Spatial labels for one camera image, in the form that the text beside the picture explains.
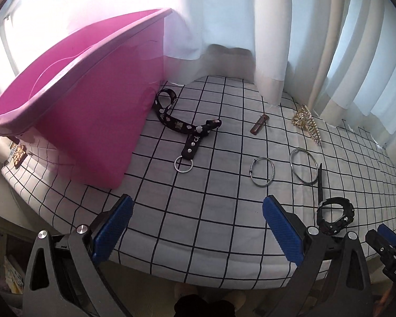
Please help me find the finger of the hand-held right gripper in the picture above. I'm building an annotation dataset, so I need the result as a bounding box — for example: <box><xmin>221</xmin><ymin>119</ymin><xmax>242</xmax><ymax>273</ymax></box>
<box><xmin>377</xmin><ymin>224</ymin><xmax>396</xmax><ymax>255</ymax></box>
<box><xmin>365</xmin><ymin>229</ymin><xmax>395</xmax><ymax>266</ymax></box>

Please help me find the white black checked bed sheet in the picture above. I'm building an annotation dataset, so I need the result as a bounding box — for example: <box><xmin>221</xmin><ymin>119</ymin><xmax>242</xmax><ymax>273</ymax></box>
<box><xmin>2</xmin><ymin>76</ymin><xmax>396</xmax><ymax>291</ymax></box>

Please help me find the pink plastic tub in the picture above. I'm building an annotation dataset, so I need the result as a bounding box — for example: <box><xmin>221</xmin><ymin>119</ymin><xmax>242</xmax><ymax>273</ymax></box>
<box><xmin>0</xmin><ymin>7</ymin><xmax>173</xmax><ymax>190</ymax></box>

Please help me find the black flowered choker with ring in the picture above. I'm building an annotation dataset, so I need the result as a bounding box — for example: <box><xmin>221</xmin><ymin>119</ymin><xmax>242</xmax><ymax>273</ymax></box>
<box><xmin>155</xmin><ymin>89</ymin><xmax>222</xmax><ymax>173</ymax></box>

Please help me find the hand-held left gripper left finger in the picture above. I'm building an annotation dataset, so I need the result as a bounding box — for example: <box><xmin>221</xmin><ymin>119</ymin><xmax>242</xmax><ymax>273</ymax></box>
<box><xmin>22</xmin><ymin>194</ymin><xmax>135</xmax><ymax>317</ymax></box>

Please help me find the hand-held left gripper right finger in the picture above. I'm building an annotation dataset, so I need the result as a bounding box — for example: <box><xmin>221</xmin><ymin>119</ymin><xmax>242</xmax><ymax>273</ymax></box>
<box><xmin>262</xmin><ymin>195</ymin><xmax>373</xmax><ymax>317</ymax></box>

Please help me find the brown hair clip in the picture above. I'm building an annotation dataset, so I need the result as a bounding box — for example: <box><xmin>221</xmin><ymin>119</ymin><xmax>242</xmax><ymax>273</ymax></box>
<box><xmin>250</xmin><ymin>114</ymin><xmax>268</xmax><ymax>136</ymax></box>

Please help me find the large silver bangle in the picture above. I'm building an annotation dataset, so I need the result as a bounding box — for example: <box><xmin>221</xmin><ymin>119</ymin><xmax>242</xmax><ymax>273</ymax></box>
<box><xmin>290</xmin><ymin>148</ymin><xmax>318</xmax><ymax>185</ymax></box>

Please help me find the patterned small packet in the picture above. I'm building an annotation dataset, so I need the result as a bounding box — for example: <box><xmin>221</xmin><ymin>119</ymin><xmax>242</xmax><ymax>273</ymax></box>
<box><xmin>8</xmin><ymin>140</ymin><xmax>27</xmax><ymax>170</ymax></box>

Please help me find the black studded wrist strap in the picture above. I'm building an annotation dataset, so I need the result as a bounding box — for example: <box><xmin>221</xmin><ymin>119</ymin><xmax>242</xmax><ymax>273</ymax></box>
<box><xmin>317</xmin><ymin>163</ymin><xmax>355</xmax><ymax>236</ymax></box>

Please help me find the white curtain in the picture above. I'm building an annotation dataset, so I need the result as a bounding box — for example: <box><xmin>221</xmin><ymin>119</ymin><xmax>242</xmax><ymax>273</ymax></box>
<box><xmin>0</xmin><ymin>0</ymin><xmax>396</xmax><ymax>149</ymax></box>

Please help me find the small silver bangle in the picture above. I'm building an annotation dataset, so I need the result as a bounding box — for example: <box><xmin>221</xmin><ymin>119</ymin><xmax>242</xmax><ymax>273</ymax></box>
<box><xmin>249</xmin><ymin>157</ymin><xmax>275</xmax><ymax>187</ymax></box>

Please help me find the gold hair claw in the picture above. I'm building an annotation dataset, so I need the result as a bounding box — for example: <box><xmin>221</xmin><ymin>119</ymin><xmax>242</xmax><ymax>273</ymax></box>
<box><xmin>291</xmin><ymin>104</ymin><xmax>321</xmax><ymax>145</ymax></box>

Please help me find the stack of books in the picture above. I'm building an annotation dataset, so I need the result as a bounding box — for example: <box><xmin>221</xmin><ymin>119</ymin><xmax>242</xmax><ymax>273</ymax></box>
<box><xmin>0</xmin><ymin>225</ymin><xmax>24</xmax><ymax>295</ymax></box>

